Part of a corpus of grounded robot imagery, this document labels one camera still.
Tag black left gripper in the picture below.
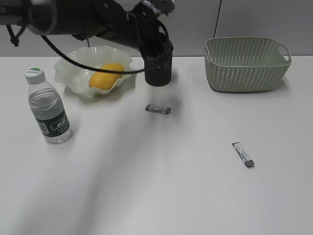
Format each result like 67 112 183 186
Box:
107 0 175 58

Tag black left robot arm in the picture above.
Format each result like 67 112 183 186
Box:
0 0 175 58

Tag clear water bottle green label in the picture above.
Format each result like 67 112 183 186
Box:
24 68 73 144

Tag black mesh pen holder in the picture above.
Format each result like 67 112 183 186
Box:
144 46 174 87

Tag grey eraser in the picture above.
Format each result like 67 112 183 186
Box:
145 104 171 114
232 142 255 167

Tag pale green woven basket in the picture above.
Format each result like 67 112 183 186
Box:
205 37 291 93

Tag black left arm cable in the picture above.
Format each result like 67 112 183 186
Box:
5 14 172 73

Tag yellow mango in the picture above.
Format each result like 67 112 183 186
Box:
89 63 124 91

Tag pale green wavy plate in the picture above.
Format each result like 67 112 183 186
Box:
54 46 133 96

